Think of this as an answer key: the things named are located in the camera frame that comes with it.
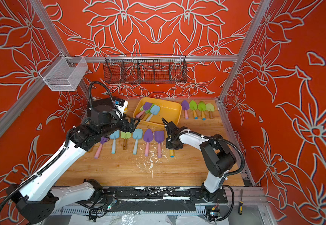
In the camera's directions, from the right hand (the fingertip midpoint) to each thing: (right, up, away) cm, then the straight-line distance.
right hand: (170, 145), depth 91 cm
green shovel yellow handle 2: (+28, +26, +22) cm, 44 cm away
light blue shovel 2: (-11, +24, +19) cm, 33 cm away
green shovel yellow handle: (+21, +27, +23) cm, 41 cm away
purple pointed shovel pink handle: (-15, +5, +5) cm, 16 cm away
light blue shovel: (-23, +6, +6) cm, 24 cm away
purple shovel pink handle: (+14, +27, +22) cm, 38 cm away
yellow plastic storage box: (+1, +23, +20) cm, 30 cm away
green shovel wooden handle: (-31, +5, +6) cm, 32 cm away
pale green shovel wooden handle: (+35, +26, +23) cm, 49 cm away
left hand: (-20, +21, -23) cm, 37 cm away
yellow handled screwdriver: (+35, -27, -22) cm, 49 cm away
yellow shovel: (+1, -4, -4) cm, 6 cm away
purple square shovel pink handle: (-18, +27, +22) cm, 40 cm away
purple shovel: (-7, +4, +6) cm, 11 cm away
